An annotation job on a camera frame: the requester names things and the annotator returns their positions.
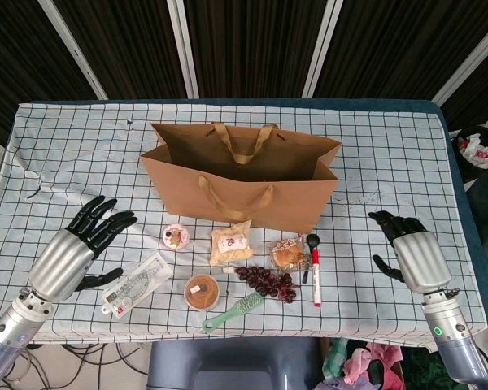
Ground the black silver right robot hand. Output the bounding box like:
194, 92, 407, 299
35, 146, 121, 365
368, 210, 453, 294

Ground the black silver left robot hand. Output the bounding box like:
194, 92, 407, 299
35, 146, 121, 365
27, 195, 138, 302

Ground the pink strawberry cake cup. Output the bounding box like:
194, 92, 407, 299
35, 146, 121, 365
161, 223, 190, 252

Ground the brown bun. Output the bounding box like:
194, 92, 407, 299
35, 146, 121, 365
270, 236, 310, 271

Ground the clear jar of rubber bands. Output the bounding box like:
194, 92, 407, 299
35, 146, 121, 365
183, 274, 220, 312

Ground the purple grape bunch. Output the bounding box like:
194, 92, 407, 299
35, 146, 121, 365
234, 266, 298, 304

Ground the bagged pale crumbly bread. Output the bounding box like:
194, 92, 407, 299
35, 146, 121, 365
210, 219, 256, 267

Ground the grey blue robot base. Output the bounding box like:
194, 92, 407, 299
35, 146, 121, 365
146, 336, 325, 390

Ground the packaged clear ruler set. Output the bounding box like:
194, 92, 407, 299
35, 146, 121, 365
101, 250, 175, 317

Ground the white black checked tablecloth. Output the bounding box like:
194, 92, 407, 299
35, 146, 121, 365
0, 101, 488, 353

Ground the red white marker pen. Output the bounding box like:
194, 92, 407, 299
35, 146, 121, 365
311, 248, 323, 309

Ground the black plastic spoon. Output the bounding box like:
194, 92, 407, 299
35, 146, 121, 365
302, 233, 321, 284

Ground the pink cloth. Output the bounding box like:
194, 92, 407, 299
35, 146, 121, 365
343, 342, 404, 385

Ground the teal green cloth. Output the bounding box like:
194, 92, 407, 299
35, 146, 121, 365
322, 336, 351, 377

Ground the brown paper bag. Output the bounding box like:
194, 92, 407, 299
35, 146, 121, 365
139, 121, 342, 233

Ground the purple cloth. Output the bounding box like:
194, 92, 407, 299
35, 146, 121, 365
315, 373, 375, 390

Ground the dark blue table cover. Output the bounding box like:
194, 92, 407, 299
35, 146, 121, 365
0, 97, 488, 330

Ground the green plastic brush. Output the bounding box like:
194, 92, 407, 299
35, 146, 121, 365
202, 291, 264, 334

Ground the black floor cable tangle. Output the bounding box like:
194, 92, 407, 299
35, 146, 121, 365
7, 343, 151, 390

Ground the white partition post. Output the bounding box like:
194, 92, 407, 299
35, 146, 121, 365
430, 15, 488, 107
47, 0, 109, 101
302, 0, 345, 98
165, 0, 200, 99

